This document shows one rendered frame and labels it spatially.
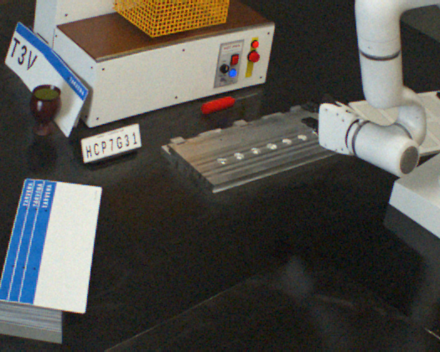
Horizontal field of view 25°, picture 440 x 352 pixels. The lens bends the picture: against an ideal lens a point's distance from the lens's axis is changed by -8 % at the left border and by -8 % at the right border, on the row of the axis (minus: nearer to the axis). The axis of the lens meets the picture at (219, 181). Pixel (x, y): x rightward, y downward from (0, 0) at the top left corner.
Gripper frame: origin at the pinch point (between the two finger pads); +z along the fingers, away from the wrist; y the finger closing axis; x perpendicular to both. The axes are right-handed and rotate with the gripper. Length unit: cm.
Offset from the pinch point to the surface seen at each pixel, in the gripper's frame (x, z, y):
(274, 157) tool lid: -2.3, 9.9, 13.1
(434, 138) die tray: 50, 2, 18
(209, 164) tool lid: -18.0, 13.7, 12.2
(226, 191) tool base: -18.3, 7.2, 16.2
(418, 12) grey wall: 208, 144, 35
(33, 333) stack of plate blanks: -81, -13, 21
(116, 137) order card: -31.7, 31.1, 7.5
